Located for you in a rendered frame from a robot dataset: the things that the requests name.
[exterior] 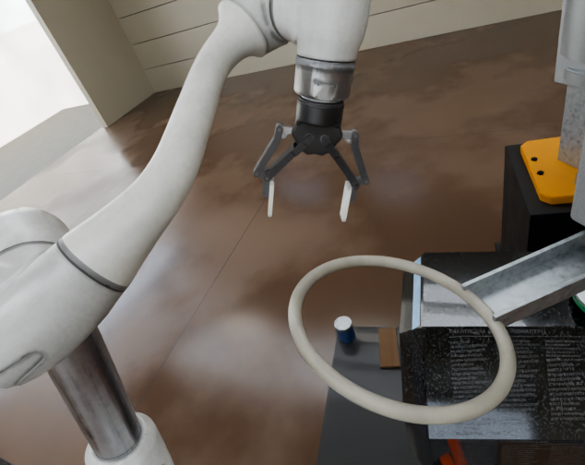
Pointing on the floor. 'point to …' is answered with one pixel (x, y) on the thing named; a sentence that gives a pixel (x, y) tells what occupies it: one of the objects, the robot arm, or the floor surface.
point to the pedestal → (531, 212)
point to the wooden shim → (388, 348)
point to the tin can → (344, 329)
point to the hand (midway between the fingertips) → (306, 210)
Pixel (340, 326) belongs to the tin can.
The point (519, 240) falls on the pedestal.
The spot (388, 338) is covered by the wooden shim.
